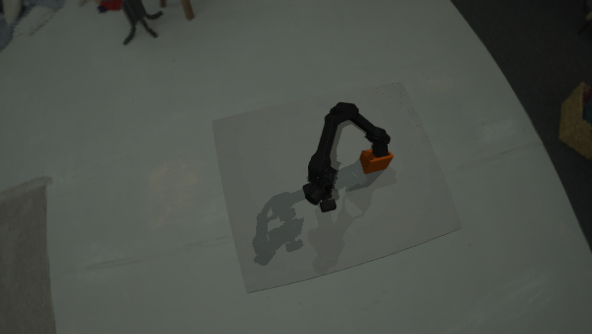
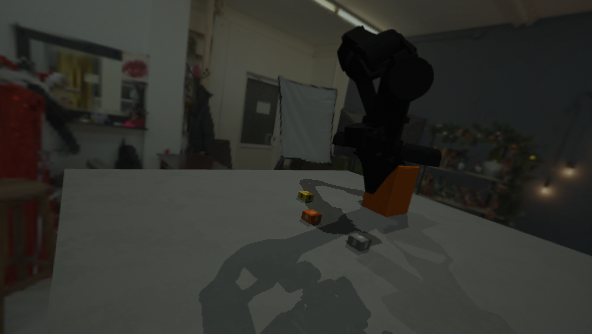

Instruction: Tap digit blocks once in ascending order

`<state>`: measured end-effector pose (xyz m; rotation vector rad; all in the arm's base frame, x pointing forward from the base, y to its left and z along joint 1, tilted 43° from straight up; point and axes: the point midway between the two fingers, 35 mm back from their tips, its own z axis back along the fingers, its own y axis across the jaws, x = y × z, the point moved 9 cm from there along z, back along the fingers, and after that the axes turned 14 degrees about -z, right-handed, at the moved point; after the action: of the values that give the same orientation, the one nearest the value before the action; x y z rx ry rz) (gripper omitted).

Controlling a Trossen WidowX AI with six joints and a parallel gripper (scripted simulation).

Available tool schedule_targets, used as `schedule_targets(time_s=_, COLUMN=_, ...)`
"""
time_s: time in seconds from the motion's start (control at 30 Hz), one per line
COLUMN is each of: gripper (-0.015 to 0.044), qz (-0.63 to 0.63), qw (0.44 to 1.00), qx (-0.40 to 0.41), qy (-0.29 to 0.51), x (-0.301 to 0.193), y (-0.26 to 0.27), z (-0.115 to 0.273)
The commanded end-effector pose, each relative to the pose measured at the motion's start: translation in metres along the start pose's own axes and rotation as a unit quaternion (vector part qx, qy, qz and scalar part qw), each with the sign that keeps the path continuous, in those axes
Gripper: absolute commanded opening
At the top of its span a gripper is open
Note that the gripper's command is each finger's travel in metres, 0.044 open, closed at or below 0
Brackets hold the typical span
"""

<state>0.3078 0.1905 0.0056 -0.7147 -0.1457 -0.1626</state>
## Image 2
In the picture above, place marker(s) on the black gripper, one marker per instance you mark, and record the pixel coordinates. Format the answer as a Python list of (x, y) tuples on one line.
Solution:
[(377, 168)]

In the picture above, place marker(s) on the yellow block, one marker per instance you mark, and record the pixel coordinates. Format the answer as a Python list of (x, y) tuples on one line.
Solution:
[(305, 196)]

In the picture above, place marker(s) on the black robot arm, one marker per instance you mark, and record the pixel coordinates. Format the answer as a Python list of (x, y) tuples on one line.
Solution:
[(365, 56)]

